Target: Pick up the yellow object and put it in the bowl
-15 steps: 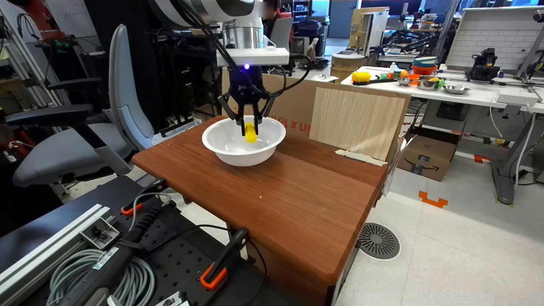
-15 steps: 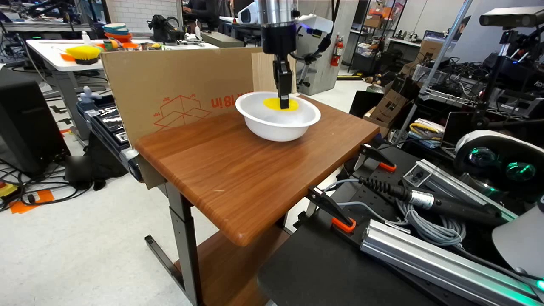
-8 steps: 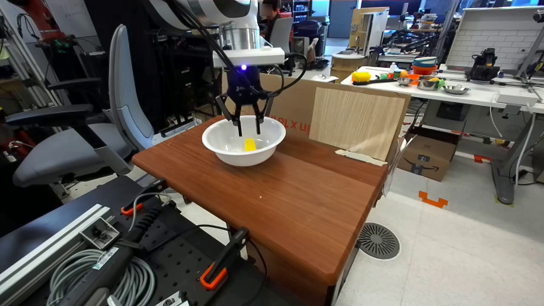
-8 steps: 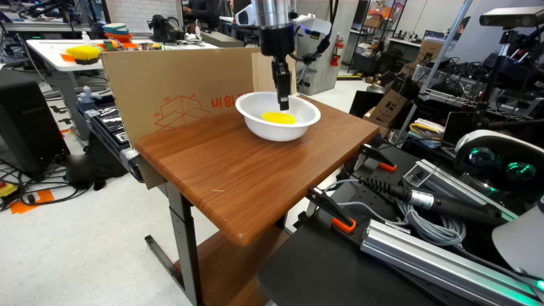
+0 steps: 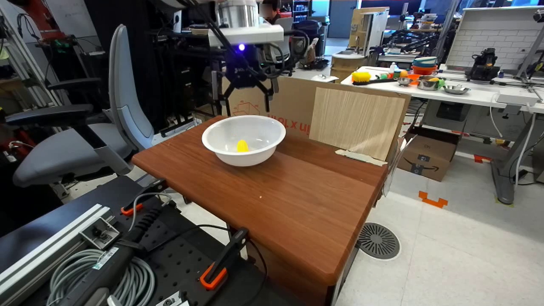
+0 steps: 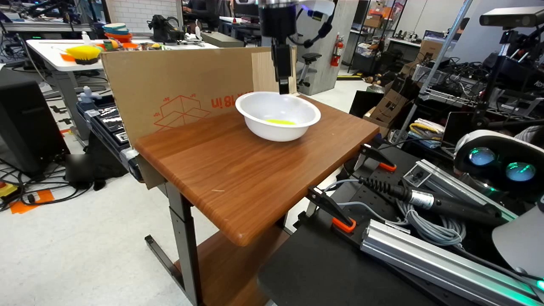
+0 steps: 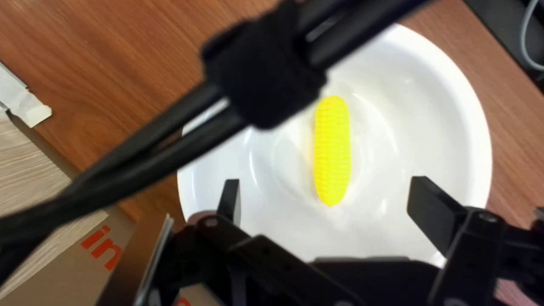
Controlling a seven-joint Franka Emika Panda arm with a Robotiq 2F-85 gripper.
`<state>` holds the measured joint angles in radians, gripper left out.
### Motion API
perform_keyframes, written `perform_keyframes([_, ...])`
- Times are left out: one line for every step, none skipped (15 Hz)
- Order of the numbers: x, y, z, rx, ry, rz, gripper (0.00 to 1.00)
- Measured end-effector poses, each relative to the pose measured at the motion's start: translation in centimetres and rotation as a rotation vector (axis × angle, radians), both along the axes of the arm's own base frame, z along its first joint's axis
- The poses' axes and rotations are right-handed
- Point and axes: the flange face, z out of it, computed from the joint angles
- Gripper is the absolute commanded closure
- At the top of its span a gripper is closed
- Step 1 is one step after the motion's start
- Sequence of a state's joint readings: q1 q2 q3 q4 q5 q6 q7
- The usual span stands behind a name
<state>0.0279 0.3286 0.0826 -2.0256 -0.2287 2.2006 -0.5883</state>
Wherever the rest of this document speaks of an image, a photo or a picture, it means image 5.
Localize small cardboard shipping box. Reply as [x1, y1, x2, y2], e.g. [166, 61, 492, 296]
[398, 126, 463, 183]

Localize black computer desk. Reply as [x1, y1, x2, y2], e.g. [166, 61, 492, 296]
[152, 24, 228, 132]

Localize black orange bar clamp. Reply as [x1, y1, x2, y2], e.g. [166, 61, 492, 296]
[198, 228, 252, 292]
[120, 180, 171, 219]

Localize white pegboard panel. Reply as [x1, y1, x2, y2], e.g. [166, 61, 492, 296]
[446, 5, 544, 73]

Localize aluminium profile rail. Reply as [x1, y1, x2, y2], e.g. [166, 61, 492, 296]
[0, 202, 113, 299]

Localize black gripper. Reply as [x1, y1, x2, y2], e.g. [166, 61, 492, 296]
[223, 42, 281, 105]

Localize black desktop device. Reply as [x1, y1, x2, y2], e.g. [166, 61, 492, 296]
[466, 47, 502, 83]

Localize black ribbed hose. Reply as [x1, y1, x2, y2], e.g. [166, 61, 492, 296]
[60, 202, 184, 306]

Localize large brown cardboard box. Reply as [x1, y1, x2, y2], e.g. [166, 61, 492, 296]
[225, 75, 341, 149]

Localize yellow toy lemon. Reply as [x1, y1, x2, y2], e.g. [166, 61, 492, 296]
[351, 69, 375, 85]

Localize white plastic bowl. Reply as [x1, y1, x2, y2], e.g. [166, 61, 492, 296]
[201, 114, 288, 168]

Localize orange floor tape marker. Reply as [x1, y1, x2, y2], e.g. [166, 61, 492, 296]
[419, 190, 451, 209]

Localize orange stacked containers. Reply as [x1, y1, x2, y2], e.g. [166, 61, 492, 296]
[410, 56, 441, 88]

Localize white workshop desk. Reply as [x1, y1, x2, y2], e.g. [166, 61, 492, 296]
[341, 66, 544, 207]

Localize coiled grey cable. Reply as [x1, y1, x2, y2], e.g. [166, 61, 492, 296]
[47, 248, 157, 306]

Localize light wooden board panel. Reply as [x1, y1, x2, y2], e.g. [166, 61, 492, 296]
[308, 83, 412, 168]

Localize grey office chair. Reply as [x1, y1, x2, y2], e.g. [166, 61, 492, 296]
[4, 22, 159, 188]

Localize round metal floor drain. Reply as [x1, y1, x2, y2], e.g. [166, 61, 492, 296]
[356, 221, 402, 262]

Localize beige leaning boards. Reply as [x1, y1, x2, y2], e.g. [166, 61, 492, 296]
[347, 5, 392, 56]

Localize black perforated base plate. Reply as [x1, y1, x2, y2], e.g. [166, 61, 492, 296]
[0, 175, 269, 306]

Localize small silver dish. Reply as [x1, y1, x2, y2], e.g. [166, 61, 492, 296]
[444, 81, 472, 97]

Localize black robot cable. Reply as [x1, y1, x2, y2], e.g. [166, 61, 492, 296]
[189, 0, 232, 56]

